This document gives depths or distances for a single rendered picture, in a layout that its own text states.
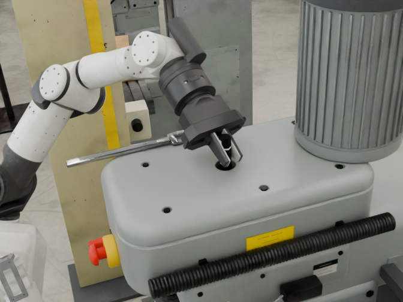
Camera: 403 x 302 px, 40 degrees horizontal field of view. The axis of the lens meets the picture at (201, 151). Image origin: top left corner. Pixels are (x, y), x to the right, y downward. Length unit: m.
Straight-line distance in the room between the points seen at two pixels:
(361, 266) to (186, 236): 0.42
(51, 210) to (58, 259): 0.54
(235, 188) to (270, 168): 0.09
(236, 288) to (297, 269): 0.12
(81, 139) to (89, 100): 1.66
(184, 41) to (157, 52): 0.06
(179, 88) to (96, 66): 0.23
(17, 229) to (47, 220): 2.77
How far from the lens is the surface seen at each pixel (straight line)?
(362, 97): 0.97
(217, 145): 0.98
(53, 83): 1.21
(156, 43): 1.04
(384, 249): 1.19
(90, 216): 3.17
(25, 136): 1.28
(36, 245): 1.35
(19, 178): 1.32
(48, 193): 4.37
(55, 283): 3.62
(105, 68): 1.16
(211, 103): 1.02
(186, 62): 1.04
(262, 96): 5.41
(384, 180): 1.23
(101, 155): 1.07
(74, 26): 2.67
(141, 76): 1.15
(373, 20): 0.92
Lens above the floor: 2.46
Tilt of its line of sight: 32 degrees down
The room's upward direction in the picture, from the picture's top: 4 degrees counter-clockwise
